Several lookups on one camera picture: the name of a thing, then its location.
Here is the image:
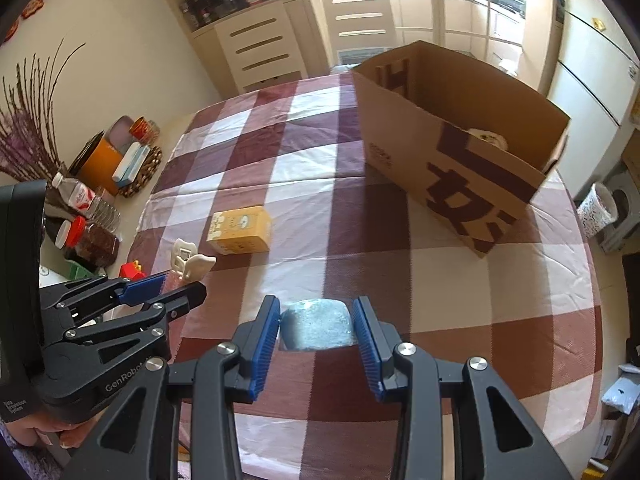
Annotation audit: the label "grey plastic stool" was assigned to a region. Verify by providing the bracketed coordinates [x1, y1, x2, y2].
[597, 170, 640, 253]

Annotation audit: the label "white refrigerator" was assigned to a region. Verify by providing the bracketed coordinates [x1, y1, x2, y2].
[547, 0, 640, 126]

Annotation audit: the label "jar with red lid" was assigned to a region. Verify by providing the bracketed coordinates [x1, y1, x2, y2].
[65, 216, 121, 268]

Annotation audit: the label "blue white tube box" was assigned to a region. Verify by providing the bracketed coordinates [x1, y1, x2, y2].
[111, 142, 151, 183]

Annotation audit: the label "patterned white trash bin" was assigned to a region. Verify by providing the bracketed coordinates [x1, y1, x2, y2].
[577, 182, 618, 238]

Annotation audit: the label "yellow carton box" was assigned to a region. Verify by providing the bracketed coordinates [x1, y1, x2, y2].
[206, 205, 273, 256]

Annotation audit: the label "teal triangular sponge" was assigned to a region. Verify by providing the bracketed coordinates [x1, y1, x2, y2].
[280, 299, 358, 352]

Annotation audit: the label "dried purple branches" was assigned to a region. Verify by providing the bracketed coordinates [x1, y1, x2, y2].
[0, 37, 86, 183]

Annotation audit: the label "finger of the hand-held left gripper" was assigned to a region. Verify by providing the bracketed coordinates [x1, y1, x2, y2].
[42, 274, 167, 321]
[62, 281, 207, 361]

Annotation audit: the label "red tin can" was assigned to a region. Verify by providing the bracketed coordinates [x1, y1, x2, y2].
[129, 116, 161, 143]

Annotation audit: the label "grey pink tin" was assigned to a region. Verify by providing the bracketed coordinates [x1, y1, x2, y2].
[105, 116, 136, 153]

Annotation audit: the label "brown cardboard box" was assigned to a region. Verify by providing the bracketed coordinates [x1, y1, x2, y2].
[351, 40, 571, 260]

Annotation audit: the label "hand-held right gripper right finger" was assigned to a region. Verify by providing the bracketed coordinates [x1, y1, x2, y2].
[352, 297, 576, 480]

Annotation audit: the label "grey mailer bags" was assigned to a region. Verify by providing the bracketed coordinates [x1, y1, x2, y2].
[602, 365, 640, 413]

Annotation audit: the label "cream slatted chair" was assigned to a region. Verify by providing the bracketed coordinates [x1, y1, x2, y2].
[320, 0, 398, 68]
[215, 2, 308, 93]

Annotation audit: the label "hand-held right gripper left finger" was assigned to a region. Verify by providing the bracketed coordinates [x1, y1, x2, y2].
[60, 295, 281, 480]

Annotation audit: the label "plastic water bottle red label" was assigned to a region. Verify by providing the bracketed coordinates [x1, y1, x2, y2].
[51, 172, 122, 231]

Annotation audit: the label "woven wooden trivet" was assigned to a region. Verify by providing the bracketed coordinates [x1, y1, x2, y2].
[117, 145, 164, 198]

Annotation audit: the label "white plush toy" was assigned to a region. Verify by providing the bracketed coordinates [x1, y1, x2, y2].
[467, 128, 510, 153]

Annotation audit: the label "purple white checked tablecloth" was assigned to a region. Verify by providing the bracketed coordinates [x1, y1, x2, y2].
[135, 72, 603, 480]

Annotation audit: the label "person's left hand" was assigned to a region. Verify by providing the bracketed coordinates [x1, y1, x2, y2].
[10, 412, 96, 448]

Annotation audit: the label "orange box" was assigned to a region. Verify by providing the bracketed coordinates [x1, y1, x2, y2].
[75, 130, 126, 196]

